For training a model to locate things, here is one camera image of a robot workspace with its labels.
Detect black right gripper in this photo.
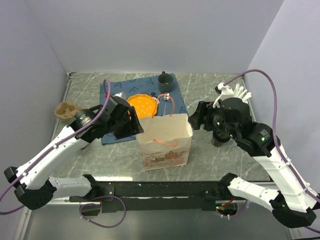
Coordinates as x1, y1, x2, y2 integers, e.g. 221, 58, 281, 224
187, 100, 239, 140

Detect silver spoon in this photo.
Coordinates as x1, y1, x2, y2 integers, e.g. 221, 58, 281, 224
163, 92, 170, 116

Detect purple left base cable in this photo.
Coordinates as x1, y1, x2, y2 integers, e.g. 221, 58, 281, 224
79, 195, 127, 229

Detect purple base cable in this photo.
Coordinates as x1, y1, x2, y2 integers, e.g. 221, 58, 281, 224
79, 195, 127, 229
219, 199, 250, 221

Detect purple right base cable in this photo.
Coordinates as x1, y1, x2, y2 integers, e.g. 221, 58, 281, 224
219, 199, 250, 221

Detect blue letter placemat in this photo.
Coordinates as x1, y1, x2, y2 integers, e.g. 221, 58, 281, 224
101, 73, 188, 145

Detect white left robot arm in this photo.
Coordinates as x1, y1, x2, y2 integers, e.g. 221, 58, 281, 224
4, 95, 144, 210

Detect brown cardboard cup carrier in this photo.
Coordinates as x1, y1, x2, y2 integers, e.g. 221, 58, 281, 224
54, 101, 88, 121

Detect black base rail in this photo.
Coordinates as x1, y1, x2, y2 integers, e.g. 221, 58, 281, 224
68, 180, 248, 214

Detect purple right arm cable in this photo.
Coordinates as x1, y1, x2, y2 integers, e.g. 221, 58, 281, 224
221, 69, 320, 235

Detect cream paper gift bag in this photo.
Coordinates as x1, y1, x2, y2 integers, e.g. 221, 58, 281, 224
136, 94, 193, 171

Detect bear figure coaster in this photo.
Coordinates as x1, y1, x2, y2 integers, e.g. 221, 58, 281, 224
150, 92, 160, 104

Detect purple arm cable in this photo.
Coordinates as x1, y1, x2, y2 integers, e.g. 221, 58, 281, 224
221, 69, 320, 235
0, 79, 112, 216

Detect dark translucent coffee cup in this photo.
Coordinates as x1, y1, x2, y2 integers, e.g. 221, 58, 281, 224
211, 133, 231, 147

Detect orange dotted plate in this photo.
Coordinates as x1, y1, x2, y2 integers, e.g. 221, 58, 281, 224
126, 94, 158, 119

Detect white wrapped straw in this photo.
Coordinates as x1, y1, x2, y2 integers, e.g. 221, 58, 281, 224
233, 83, 247, 99
242, 92, 252, 103

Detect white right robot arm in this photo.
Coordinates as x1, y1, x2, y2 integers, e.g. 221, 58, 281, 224
188, 83, 320, 229

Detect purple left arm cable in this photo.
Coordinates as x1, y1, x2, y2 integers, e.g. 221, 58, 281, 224
0, 79, 112, 216

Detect dark green mug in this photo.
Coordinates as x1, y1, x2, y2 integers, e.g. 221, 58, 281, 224
157, 71, 174, 93

